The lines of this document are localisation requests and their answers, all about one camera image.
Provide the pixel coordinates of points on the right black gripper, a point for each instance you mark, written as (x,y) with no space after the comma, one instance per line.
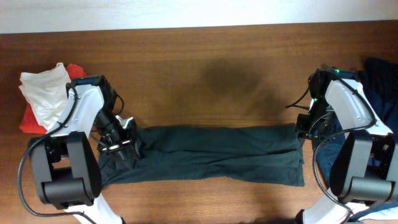
(303,132)

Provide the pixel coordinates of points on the dark green Nike t-shirt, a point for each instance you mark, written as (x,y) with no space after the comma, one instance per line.
(262,154)

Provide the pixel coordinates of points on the navy blue trousers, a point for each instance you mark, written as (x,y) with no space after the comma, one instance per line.
(379,80)

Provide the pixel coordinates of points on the white towel corner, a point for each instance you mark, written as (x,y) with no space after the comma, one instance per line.
(383,214)

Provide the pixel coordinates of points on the white folded t-shirt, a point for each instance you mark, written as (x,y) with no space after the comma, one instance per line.
(46,97)

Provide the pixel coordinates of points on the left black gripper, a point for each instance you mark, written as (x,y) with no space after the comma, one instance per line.
(112,148)

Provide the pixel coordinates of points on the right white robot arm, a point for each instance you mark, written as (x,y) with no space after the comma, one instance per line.
(364,174)

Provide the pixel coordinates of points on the red folded garment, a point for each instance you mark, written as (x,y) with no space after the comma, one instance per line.
(76,71)

